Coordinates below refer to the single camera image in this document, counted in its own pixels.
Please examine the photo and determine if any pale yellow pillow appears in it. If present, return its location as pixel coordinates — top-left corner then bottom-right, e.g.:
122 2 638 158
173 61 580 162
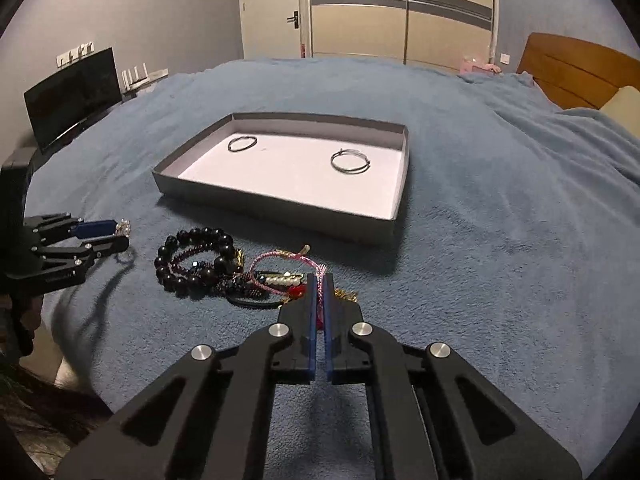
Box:
599 85 640 126

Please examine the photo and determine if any dark blue beaded bracelet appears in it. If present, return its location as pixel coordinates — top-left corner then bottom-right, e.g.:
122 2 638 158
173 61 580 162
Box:
220 274 257 297

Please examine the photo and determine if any beige wardrobe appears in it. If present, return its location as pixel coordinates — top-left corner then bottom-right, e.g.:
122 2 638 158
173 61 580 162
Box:
306 0 501 73

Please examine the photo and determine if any white router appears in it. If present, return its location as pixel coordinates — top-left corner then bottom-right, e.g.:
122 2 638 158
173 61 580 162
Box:
120 62 168 93

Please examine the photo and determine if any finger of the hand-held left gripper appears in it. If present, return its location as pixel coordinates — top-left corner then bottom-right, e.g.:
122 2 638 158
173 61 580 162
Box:
24 212 120 247
31 234 131 273

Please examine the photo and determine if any grey cardboard tray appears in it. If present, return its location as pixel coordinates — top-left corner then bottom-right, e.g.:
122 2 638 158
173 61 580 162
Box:
151 111 410 247

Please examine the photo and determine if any person's left hand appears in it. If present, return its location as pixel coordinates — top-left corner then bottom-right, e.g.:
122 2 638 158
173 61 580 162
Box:
15 294 45 333

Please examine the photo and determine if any pink box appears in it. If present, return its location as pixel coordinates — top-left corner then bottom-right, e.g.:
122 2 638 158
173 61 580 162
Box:
457 55 501 76

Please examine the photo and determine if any large black bead bracelet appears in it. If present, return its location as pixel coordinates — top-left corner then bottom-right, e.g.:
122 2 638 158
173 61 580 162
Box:
155 227 238 300

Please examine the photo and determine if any dark red bead bracelet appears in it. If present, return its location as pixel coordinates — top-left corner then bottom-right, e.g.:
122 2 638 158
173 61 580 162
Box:
172 246 246 291

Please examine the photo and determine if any white door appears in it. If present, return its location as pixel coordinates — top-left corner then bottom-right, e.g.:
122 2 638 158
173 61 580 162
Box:
237 0 313 61

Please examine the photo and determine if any white wall socket strip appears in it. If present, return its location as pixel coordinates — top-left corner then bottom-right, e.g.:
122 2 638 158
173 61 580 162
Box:
56 40 96 67

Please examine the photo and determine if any wooden headboard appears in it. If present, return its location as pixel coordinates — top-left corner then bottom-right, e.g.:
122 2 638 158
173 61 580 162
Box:
516 32 640 111

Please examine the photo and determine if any blue blanket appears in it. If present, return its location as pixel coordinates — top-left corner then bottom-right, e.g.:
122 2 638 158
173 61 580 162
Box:
22 56 640 480

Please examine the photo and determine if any black monitor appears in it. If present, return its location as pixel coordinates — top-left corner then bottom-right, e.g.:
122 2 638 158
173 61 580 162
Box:
23 47 123 155

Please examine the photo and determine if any white pearl bracelet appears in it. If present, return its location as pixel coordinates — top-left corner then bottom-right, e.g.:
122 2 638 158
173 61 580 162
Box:
114 218 137 263

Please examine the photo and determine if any white pipe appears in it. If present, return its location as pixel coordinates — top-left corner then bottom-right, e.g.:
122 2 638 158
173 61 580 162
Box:
487 0 501 63

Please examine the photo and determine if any pink cord bracelet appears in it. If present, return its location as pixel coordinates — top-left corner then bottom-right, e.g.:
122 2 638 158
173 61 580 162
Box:
248 244 328 293

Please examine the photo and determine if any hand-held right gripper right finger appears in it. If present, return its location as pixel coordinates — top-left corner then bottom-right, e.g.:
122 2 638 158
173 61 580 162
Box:
323 273 585 480

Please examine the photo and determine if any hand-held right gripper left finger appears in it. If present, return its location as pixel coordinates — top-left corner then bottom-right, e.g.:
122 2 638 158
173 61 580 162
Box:
54 272 321 480

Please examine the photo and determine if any pearl bar hair clip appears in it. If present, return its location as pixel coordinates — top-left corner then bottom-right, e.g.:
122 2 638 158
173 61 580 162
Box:
252 271 306 287

